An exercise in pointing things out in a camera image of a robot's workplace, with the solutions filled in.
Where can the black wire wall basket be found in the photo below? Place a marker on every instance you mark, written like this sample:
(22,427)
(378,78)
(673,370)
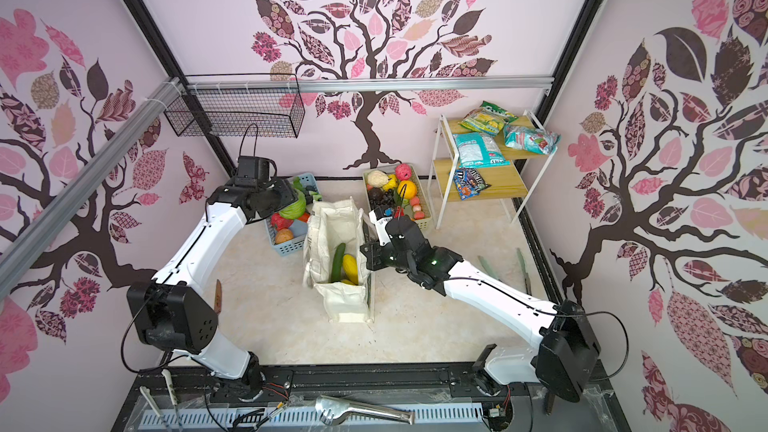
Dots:
(266,105)

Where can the metal tongs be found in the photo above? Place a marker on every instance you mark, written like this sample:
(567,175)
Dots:
(335,411)

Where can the orange fruit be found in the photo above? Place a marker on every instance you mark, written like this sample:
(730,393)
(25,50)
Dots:
(406,190)

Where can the yellow green snack bag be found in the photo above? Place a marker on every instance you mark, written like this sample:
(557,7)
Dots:
(488,118)

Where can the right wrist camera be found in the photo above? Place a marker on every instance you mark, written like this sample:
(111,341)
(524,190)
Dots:
(379,224)

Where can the dark avocado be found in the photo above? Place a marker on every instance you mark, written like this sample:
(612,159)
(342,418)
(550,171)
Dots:
(375,196)

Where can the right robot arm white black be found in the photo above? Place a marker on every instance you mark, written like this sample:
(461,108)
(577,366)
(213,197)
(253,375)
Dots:
(562,348)

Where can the pink dragon fruit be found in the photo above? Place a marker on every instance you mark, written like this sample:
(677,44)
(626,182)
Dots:
(403,172)

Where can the green plastic fruit basket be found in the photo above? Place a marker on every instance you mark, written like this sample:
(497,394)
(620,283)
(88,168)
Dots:
(395,191)

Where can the cream canvas grocery bag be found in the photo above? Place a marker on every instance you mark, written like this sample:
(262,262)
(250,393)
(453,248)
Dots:
(330,224)

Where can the wooden serrated knife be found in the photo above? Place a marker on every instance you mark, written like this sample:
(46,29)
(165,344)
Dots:
(218,297)

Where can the green cabbage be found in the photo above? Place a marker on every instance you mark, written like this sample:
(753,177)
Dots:
(295,209)

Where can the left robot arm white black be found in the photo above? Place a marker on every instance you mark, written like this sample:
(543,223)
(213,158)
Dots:
(169,311)

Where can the white wire wooden shelf rack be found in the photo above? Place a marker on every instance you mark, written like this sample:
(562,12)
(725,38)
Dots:
(507,184)

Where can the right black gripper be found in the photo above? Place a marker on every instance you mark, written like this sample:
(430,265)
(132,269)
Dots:
(373,254)

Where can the green cucumber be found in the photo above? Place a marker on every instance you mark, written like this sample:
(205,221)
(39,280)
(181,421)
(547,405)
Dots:
(336,264)

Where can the M&M candy bag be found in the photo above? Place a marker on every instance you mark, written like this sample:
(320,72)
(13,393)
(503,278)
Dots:
(469,183)

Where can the beige cauliflower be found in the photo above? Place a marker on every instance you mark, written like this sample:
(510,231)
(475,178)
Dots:
(377,179)

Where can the white teal red snack bag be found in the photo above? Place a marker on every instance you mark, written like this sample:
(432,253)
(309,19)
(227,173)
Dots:
(529,139)

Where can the blue plastic vegetable basket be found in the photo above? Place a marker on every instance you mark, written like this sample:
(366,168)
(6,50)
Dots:
(288,241)

